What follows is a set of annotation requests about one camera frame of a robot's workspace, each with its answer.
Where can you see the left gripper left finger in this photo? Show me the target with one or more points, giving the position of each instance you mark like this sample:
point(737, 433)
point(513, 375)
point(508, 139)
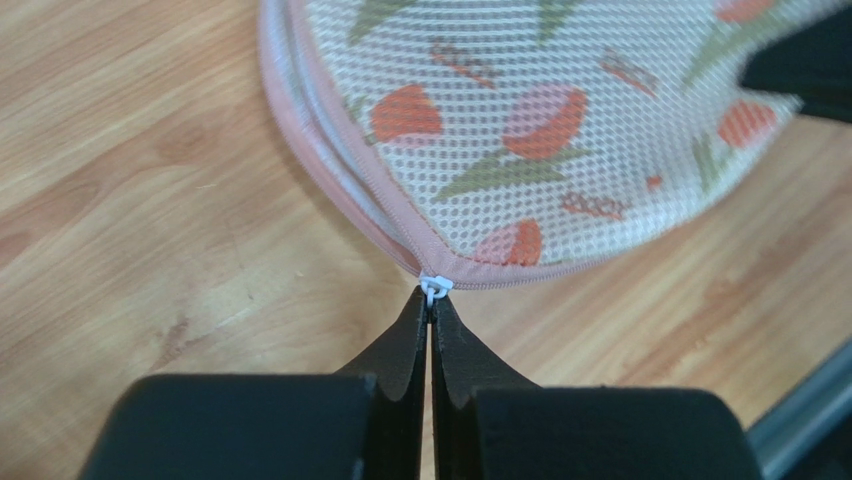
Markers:
point(363, 421)

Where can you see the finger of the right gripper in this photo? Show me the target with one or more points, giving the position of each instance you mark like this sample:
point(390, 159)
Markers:
point(813, 64)

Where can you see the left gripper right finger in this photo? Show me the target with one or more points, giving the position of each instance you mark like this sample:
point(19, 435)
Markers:
point(491, 422)

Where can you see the aluminium frame rails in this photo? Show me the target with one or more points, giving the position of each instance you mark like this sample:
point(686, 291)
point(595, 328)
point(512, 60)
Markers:
point(807, 434)

